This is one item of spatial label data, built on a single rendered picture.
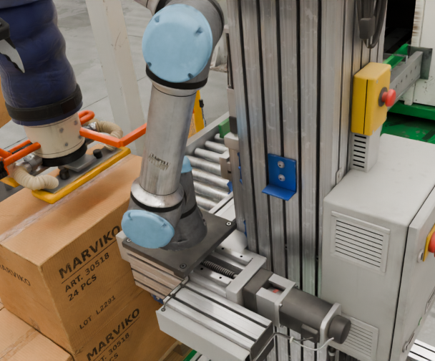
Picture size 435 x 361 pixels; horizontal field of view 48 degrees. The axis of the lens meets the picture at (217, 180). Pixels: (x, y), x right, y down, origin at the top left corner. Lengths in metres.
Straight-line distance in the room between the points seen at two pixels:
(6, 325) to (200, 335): 0.97
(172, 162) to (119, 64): 2.13
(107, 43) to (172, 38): 2.23
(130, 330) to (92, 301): 0.28
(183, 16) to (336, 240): 0.59
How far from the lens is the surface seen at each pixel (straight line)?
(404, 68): 3.52
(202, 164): 2.58
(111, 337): 1.90
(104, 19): 3.03
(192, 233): 1.26
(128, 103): 3.18
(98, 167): 1.64
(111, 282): 1.77
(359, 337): 1.31
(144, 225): 1.07
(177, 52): 0.86
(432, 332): 2.50
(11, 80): 1.54
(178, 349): 2.33
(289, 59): 1.03
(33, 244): 1.61
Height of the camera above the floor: 1.87
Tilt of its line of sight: 33 degrees down
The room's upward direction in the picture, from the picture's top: 7 degrees counter-clockwise
